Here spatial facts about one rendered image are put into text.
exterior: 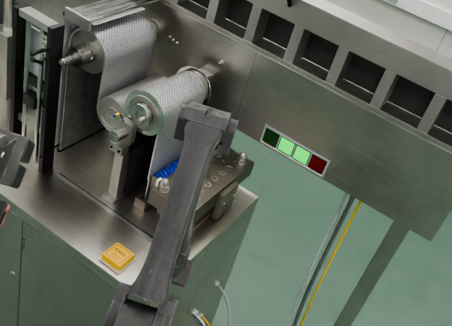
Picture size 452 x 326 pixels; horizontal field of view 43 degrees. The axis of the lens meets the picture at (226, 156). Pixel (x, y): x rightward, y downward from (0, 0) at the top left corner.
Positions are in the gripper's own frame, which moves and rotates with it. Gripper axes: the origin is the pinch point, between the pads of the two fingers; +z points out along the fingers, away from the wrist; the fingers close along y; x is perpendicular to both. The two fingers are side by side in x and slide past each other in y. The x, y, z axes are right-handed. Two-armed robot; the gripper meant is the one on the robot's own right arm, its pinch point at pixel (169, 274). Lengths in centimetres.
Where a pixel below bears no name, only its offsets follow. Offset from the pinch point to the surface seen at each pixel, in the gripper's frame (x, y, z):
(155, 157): -37.1, 16.3, 14.3
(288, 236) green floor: -77, -53, 164
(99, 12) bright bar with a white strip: -69, 45, -6
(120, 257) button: -4.2, 15.9, 16.4
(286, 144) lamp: -56, -23, 15
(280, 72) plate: -71, -13, -2
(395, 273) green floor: -75, -118, 163
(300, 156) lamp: -53, -28, 15
